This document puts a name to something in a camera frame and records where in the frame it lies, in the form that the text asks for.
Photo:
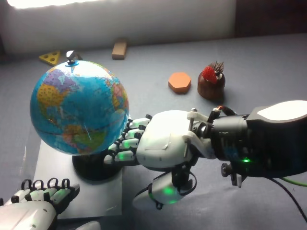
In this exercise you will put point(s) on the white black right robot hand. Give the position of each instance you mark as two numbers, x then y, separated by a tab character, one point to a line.
163	139

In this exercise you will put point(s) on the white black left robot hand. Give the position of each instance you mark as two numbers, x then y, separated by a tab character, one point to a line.
24	215

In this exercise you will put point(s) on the blue world globe black base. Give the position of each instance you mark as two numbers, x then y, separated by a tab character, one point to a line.
79	107

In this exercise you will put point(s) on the white flat sheet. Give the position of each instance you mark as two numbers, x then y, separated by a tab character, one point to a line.
52	167

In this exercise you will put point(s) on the orange hexagonal block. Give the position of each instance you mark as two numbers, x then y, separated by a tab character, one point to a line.
179	82

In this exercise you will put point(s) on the toy chocolate cake with strawberry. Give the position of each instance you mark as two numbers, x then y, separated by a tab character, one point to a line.
211	86

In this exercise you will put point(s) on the plain wooden rectangular block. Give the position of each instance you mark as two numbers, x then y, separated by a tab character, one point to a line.
119	50

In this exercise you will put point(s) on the grey table cloth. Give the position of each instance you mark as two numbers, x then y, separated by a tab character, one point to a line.
251	60

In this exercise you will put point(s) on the yellow triangle block with holes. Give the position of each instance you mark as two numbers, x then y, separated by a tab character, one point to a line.
50	58

